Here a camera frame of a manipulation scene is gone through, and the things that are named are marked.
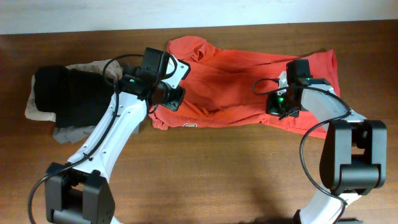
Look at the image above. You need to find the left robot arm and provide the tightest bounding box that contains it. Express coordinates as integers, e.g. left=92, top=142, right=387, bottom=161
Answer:
left=42, top=48, right=190, bottom=224

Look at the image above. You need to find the beige folded garment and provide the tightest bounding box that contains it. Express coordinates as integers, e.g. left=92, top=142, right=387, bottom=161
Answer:
left=25, top=59, right=123, bottom=122

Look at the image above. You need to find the black folded garment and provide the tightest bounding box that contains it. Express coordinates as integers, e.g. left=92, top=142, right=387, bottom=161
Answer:
left=34, top=65, right=114, bottom=128

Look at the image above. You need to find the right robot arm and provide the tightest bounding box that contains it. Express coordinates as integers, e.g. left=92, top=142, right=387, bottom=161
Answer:
left=266, top=59, right=387, bottom=224

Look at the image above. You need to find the red printed t-shirt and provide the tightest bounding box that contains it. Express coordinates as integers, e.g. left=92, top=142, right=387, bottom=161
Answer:
left=148, top=35, right=341, bottom=139

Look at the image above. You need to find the grey folded garment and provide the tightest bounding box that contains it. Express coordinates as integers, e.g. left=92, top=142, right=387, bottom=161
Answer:
left=52, top=124, right=140, bottom=144

